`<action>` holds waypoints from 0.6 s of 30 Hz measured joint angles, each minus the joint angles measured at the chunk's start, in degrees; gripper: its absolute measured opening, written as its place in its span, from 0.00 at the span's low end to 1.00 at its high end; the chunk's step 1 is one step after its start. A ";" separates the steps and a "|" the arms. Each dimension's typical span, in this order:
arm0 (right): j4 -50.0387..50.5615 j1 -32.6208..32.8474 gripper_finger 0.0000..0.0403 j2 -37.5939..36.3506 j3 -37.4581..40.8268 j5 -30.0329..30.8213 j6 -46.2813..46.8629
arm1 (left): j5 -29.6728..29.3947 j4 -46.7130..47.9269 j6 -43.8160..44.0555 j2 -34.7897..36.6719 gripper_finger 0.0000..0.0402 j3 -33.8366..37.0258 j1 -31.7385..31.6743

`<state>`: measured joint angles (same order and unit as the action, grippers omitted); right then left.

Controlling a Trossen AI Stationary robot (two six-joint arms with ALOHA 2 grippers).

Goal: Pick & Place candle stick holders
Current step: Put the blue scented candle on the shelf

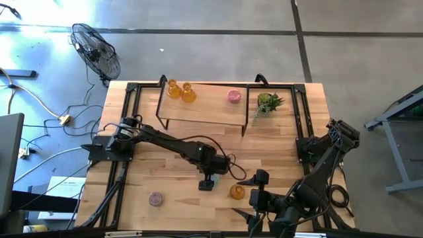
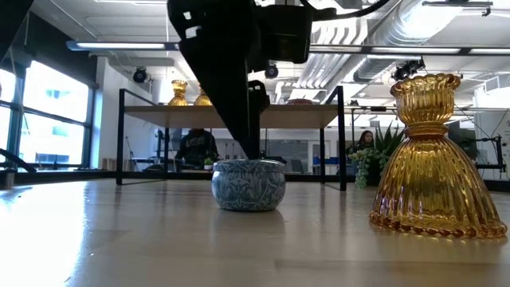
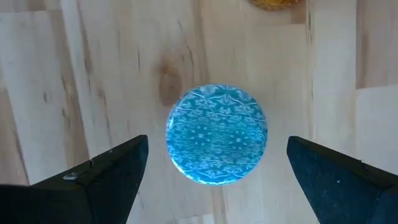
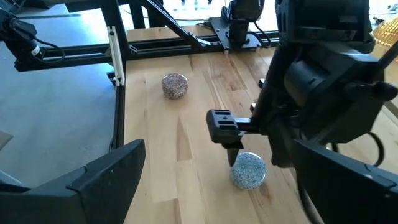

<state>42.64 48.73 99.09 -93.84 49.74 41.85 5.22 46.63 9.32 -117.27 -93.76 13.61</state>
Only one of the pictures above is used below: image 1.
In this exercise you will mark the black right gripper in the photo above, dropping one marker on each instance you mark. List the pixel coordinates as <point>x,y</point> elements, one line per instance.
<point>261,200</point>

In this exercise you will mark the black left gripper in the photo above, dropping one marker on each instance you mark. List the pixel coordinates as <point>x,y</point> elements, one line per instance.
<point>216,165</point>

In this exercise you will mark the amber glass candlestick holder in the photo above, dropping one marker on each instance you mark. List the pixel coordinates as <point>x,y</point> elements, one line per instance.
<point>237,192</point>
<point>173,91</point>
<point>188,94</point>

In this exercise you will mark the maroon patterned candle tin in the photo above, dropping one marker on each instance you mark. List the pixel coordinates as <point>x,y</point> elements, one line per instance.
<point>155,199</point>

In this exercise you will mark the pink candle tin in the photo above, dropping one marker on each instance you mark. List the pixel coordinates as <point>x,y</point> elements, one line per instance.
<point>234,96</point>

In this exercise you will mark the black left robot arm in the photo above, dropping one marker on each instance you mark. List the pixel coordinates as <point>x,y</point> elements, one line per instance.
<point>158,137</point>

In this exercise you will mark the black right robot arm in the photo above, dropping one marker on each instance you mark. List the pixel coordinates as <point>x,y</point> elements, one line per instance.
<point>317,178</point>

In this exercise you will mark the wooden shelf with black legs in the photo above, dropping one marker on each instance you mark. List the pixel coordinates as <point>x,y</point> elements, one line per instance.
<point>205,109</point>

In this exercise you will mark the green potted succulent plant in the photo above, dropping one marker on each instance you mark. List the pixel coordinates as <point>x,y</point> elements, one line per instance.
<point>267,104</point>

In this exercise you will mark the white paper sheet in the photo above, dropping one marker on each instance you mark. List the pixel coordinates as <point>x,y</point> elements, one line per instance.
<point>67,186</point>

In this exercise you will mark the yellow power strip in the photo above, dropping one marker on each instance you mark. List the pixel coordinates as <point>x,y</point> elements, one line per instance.
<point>65,119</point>

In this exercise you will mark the black desk edge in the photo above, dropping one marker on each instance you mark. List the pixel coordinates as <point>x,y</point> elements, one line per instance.
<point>43,201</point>

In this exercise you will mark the black floor fan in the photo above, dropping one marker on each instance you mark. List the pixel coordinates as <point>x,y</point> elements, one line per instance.
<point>96,53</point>

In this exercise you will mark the yellow object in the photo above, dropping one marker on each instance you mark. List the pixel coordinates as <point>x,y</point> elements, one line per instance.
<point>36,228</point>

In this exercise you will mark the white power plug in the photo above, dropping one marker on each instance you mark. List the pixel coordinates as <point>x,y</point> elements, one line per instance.
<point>24,152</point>

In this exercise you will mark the grey monitor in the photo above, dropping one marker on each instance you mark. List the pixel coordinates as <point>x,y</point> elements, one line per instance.
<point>10,165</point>

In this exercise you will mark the black floor bar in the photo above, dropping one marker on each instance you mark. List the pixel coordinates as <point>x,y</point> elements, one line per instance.
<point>18,73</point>

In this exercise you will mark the silver aluminium bracket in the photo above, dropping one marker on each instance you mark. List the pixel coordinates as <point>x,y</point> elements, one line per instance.
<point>124,234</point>
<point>309,235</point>

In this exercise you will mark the black aluminium rig frame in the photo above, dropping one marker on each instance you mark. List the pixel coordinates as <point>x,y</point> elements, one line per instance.
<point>300,88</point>

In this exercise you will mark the grey metal table frame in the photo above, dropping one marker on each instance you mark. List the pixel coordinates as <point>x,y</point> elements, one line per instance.
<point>395,155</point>

